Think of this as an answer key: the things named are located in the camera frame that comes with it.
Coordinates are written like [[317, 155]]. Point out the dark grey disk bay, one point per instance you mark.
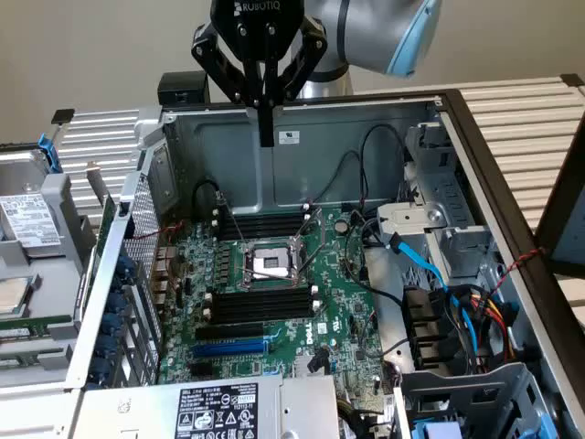
[[457, 384]]

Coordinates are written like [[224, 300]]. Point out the white case sticker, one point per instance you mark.
[[289, 137]]

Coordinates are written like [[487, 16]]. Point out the black plug connector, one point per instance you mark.
[[317, 363]]

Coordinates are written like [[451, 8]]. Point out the blue expansion slot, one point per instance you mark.
[[228, 350]]

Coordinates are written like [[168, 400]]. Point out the blue round card clip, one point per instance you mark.
[[124, 264], [118, 282], [106, 344], [114, 303], [111, 323], [99, 367]]

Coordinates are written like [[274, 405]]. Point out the black table end cap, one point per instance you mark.
[[572, 80]]

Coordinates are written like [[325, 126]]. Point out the round coin battery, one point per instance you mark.
[[339, 225]]

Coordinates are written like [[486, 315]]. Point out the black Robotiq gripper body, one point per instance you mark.
[[256, 27]]

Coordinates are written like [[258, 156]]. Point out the green graphics card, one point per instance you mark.
[[107, 215]]

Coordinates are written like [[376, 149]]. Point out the green Dell motherboard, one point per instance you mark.
[[333, 288]]

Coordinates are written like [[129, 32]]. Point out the thin metal locking lever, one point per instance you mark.
[[265, 273], [233, 219]]

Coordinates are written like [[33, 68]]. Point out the grey metal PC case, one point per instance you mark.
[[228, 151]]

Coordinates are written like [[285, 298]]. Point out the silver CPU socket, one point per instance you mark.
[[269, 263]]

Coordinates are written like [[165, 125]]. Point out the silver CPU chip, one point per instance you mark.
[[13, 295]]

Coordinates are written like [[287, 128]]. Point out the blue plastic disk bracket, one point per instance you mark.
[[45, 146]]

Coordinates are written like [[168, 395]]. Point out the silver metal disk bay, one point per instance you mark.
[[411, 219]]

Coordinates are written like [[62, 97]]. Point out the black plastic fan bracket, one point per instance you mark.
[[425, 320]]

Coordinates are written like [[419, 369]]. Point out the dark framed panel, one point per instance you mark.
[[571, 228]]

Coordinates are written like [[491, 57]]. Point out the silver power supply unit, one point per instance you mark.
[[137, 411]]

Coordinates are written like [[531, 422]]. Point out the blue plastic disk carrier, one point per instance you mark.
[[436, 430]]

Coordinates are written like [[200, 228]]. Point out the silver socket cover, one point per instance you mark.
[[298, 251]]

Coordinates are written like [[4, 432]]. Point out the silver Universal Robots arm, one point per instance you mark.
[[365, 36]]

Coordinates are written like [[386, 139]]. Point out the short black expansion slot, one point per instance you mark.
[[202, 369]]

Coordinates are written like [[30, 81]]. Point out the black box device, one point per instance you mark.
[[180, 89]]

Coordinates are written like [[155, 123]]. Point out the grey parts rack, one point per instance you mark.
[[55, 192]]

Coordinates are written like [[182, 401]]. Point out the long black expansion slot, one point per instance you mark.
[[228, 331]]

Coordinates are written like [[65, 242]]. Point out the silver hard disk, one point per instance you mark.
[[27, 215]]

